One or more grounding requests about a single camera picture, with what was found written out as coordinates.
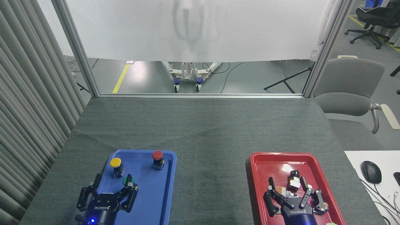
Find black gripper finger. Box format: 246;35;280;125
298;176;329;216
112;183;139;213
263;177;294;218
77;173;103;211

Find blue plastic tray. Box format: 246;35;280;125
82;149;177;225

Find red plastic tray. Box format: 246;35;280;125
250;152;347;225

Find black floor cable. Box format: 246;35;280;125
202;62;246;94

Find grey fabric chair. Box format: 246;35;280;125
313;57;400;151

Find blue storage bin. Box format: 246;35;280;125
363;0;390;8

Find red push button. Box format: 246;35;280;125
152;150;166;170

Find white stand on wheels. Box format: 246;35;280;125
162;61;223;93

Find white desk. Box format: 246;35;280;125
344;151;400;225

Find silver frame post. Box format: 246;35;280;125
51;0;101;98
302;0;354;98

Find silver frame rail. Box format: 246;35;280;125
91;93;313;99

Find black office chair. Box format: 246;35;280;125
345;6;400;50

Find black mouse cable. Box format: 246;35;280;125
373;183;400;219

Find black computer mouse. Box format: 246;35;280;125
361;161;383;184

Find black tripod legs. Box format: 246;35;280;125
263;62;315;94

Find white curtain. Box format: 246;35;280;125
37;0;337;63

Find grey ribbed panel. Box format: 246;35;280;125
0;0;87;225

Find black and white switch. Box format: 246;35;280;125
288;170;301;191

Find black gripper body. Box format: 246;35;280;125
81;193;121;225
279;200;317;225

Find yellow push button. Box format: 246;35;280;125
110;157;126;178

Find black chair base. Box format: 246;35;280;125
389;65;400;95

